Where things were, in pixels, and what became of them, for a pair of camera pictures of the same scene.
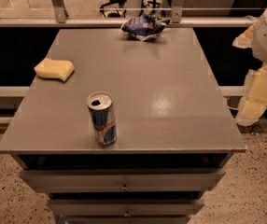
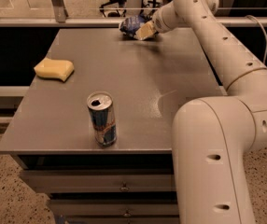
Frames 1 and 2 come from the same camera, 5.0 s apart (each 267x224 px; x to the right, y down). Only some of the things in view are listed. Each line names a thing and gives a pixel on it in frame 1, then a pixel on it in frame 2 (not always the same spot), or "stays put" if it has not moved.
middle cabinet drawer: [126, 206] stays put
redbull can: [102, 112] stays put
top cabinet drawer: [124, 180] stays put
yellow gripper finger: [263, 86] -> [165, 19]
